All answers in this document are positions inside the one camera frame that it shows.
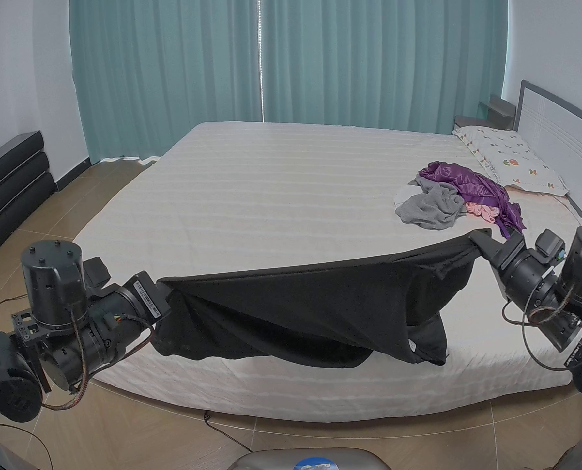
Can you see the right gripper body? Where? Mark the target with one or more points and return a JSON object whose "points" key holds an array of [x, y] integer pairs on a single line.
{"points": [[521, 272]]}

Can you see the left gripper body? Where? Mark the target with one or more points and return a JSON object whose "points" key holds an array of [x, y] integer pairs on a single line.
{"points": [[144, 299]]}

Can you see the black T-shirt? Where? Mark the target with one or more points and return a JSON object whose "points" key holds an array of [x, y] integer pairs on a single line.
{"points": [[296, 306]]}

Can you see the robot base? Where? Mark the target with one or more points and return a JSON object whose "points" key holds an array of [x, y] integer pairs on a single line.
{"points": [[271, 460]]}

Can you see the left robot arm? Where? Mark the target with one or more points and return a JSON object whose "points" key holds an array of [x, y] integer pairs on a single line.
{"points": [[51, 282]]}

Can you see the pink garment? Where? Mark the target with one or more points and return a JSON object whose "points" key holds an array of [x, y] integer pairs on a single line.
{"points": [[479, 209]]}

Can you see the grey garment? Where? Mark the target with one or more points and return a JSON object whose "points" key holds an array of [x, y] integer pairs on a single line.
{"points": [[433, 208]]}

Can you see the purple satin garment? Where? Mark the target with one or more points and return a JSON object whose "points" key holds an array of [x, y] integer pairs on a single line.
{"points": [[462, 179]]}

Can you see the white printed pillow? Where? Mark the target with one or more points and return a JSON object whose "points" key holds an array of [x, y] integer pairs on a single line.
{"points": [[511, 157]]}

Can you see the white garment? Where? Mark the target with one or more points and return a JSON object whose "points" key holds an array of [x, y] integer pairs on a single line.
{"points": [[406, 194]]}

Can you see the grey bedside table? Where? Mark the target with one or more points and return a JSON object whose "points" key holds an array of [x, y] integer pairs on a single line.
{"points": [[499, 108]]}

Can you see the bed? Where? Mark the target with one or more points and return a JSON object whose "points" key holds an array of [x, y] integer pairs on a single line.
{"points": [[271, 189]]}

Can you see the black low cabinet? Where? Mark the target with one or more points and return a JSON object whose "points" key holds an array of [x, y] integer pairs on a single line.
{"points": [[12, 174]]}

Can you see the blue-green curtain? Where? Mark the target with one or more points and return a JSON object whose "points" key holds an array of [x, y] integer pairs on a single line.
{"points": [[369, 52], [173, 57]]}

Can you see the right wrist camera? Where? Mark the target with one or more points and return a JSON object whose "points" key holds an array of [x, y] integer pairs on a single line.
{"points": [[548, 245]]}

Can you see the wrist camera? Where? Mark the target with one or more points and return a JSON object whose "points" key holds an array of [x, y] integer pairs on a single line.
{"points": [[548, 245], [95, 274]]}

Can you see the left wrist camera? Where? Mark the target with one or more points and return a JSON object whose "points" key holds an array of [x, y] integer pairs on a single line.
{"points": [[95, 274]]}

